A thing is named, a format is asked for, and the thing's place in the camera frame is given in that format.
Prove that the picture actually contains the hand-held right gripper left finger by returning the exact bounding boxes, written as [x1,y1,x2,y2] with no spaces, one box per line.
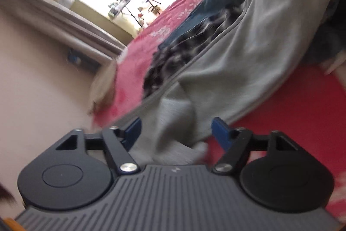
[55,117,143,174]

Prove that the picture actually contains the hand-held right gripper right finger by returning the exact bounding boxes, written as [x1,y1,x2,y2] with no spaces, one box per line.
[211,116,297,175]

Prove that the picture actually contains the grey sweatpants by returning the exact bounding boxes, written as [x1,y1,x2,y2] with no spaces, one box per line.
[116,0,336,166]

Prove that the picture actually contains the brown paper bag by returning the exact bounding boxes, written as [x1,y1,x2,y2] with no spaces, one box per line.
[88,60,119,115]

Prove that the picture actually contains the pink floral blanket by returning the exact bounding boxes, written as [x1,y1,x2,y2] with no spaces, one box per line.
[92,0,346,221]

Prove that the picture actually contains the black white plaid shirt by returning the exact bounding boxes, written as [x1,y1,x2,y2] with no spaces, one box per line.
[143,4,245,99]

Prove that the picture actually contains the small blue box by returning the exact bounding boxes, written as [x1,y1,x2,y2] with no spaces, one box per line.
[66,48,99,73]

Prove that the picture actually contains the dark blue jeans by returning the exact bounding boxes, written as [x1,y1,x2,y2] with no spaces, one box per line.
[158,0,246,50]

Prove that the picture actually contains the metal folding stand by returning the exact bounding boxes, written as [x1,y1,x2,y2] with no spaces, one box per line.
[108,0,163,28]

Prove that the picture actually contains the grey window ledge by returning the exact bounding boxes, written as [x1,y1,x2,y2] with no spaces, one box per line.
[0,0,127,64]

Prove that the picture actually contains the cream cabinet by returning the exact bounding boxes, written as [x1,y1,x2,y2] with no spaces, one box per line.
[35,0,136,37]

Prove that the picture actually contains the dark cloth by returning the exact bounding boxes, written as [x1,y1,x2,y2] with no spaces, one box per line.
[305,0,346,69]

